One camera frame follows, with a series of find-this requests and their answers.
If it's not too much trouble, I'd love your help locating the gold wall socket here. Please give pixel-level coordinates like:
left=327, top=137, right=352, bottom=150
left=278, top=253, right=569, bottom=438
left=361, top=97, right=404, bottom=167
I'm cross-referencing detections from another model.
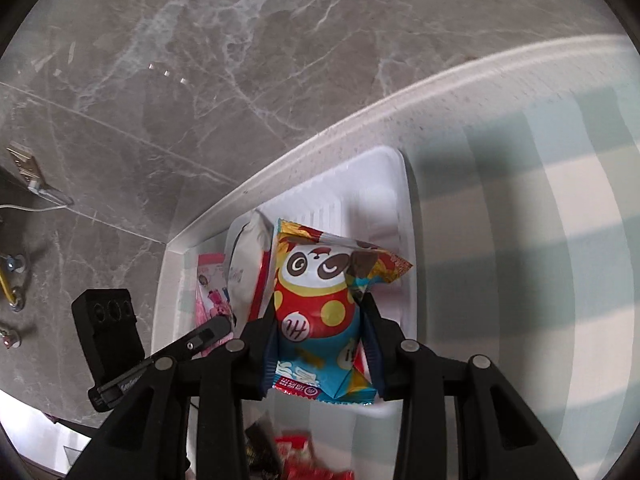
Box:
left=5, top=142, right=45, bottom=193

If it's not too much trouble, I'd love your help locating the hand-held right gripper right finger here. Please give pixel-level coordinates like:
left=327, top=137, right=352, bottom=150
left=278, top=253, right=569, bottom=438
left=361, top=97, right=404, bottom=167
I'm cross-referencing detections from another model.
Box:
left=360, top=292, right=566, bottom=480

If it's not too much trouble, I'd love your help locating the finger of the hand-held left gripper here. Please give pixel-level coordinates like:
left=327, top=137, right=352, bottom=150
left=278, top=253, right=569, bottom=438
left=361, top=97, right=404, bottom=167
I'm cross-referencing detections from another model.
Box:
left=145, top=315, right=236, bottom=362

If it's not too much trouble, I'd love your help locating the green white checked tablecloth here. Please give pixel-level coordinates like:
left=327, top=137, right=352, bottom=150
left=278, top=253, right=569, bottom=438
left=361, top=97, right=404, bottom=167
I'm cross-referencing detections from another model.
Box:
left=155, top=80, right=640, bottom=480

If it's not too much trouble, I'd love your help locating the panda print snack packet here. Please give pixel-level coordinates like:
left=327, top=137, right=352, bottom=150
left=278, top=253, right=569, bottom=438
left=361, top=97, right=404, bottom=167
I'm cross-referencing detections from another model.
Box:
left=272, top=218, right=415, bottom=405

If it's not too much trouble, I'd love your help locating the pink snack packet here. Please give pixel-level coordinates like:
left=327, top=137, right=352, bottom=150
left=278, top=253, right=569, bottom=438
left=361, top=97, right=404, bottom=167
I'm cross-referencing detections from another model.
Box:
left=195, top=253, right=236, bottom=357

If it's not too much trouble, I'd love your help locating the small red snack packet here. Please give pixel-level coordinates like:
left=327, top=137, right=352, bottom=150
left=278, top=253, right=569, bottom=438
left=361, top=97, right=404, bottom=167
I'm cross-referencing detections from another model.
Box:
left=276, top=435, right=313, bottom=467

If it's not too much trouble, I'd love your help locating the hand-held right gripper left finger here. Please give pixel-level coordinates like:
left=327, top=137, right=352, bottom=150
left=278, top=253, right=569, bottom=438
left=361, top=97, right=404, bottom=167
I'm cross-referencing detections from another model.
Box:
left=65, top=305, right=278, bottom=480

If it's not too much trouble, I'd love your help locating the small black snack packet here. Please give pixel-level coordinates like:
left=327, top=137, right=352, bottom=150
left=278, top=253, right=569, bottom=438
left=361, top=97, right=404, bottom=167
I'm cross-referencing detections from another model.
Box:
left=244, top=420, right=282, bottom=477

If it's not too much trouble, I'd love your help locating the white cable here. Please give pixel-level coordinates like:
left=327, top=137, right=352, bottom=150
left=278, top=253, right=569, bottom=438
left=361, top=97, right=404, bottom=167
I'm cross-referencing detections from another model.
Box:
left=0, top=182, right=75, bottom=211

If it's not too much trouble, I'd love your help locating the white plastic tray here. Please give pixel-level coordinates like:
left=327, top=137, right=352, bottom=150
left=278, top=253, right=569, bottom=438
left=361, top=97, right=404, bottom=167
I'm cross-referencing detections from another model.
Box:
left=225, top=146, right=418, bottom=418

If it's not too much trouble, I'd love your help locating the white snack packet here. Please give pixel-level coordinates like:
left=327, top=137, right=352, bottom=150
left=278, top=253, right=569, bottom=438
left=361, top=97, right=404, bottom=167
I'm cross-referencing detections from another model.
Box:
left=227, top=210, right=275, bottom=322

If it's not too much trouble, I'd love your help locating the yellow hose with metal fittings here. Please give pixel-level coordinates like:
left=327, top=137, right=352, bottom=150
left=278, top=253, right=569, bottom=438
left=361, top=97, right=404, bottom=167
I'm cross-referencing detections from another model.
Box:
left=0, top=254, right=27, bottom=313

